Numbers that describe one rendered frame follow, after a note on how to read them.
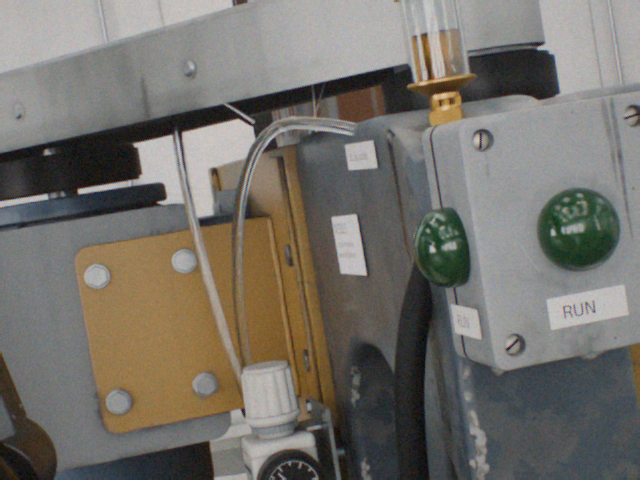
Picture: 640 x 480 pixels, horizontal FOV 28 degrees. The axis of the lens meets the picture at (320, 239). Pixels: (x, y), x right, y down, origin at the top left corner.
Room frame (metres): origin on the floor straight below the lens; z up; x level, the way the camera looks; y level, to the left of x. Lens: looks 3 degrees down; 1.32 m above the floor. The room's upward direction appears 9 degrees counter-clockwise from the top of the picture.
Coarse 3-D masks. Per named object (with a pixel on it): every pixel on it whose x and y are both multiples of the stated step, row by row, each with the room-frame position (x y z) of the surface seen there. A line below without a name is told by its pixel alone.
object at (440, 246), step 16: (448, 208) 0.47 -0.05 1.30; (432, 224) 0.46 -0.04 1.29; (448, 224) 0.46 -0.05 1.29; (416, 240) 0.47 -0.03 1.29; (432, 240) 0.46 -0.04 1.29; (448, 240) 0.46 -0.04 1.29; (464, 240) 0.46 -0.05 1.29; (416, 256) 0.47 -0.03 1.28; (432, 256) 0.46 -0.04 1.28; (448, 256) 0.46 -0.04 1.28; (464, 256) 0.46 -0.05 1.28; (432, 272) 0.46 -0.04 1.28; (448, 272) 0.46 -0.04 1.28; (464, 272) 0.46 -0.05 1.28
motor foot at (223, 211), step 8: (216, 192) 1.06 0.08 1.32; (224, 192) 1.01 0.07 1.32; (232, 192) 0.97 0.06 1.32; (216, 200) 1.07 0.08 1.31; (224, 200) 1.02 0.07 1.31; (232, 200) 0.98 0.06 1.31; (216, 208) 1.05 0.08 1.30; (224, 208) 1.03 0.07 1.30; (232, 208) 0.99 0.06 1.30; (248, 208) 0.95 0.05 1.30; (208, 216) 1.00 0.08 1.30; (216, 216) 0.96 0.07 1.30; (224, 216) 0.96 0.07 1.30; (232, 216) 0.96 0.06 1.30; (248, 216) 0.95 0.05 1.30; (200, 224) 0.96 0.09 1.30; (208, 224) 0.96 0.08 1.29
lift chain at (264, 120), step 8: (232, 0) 1.06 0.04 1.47; (240, 0) 1.04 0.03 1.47; (256, 120) 1.04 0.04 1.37; (264, 120) 1.04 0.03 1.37; (272, 120) 1.04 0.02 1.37; (256, 128) 1.04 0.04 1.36; (264, 128) 1.04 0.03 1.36; (256, 136) 1.05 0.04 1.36; (272, 144) 1.04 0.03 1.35; (264, 152) 1.04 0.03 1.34
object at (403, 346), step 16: (416, 272) 0.51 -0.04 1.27; (416, 288) 0.51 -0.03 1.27; (416, 304) 0.51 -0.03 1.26; (400, 320) 0.51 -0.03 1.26; (416, 320) 0.51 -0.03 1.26; (400, 336) 0.51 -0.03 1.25; (416, 336) 0.50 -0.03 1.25; (400, 352) 0.51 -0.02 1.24; (416, 352) 0.50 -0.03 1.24; (400, 368) 0.51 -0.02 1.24; (416, 368) 0.50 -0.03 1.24; (400, 384) 0.51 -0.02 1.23; (416, 384) 0.50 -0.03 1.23; (400, 400) 0.51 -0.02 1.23; (416, 400) 0.51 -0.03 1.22; (400, 416) 0.51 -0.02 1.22; (416, 416) 0.51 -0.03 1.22; (400, 432) 0.51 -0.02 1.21; (416, 432) 0.51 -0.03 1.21; (400, 448) 0.51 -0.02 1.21; (416, 448) 0.51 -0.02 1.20; (400, 464) 0.51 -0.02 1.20; (416, 464) 0.51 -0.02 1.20
